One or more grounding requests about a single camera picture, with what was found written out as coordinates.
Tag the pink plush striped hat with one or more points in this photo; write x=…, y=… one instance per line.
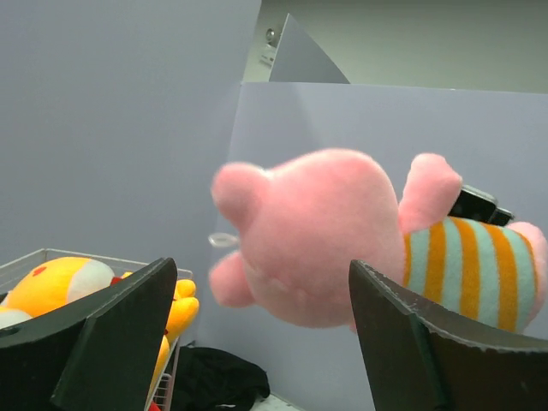
x=301, y=223

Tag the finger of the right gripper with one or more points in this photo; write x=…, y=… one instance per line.
x=480, y=206

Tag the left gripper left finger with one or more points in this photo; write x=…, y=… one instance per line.
x=85, y=338

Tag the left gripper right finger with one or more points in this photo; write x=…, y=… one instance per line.
x=420, y=356

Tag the black jacket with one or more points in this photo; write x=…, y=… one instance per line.
x=212, y=379

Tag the overhead camera on wall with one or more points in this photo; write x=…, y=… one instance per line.
x=268, y=51

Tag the yellow plush red dotted dress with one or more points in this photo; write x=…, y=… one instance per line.
x=52, y=285

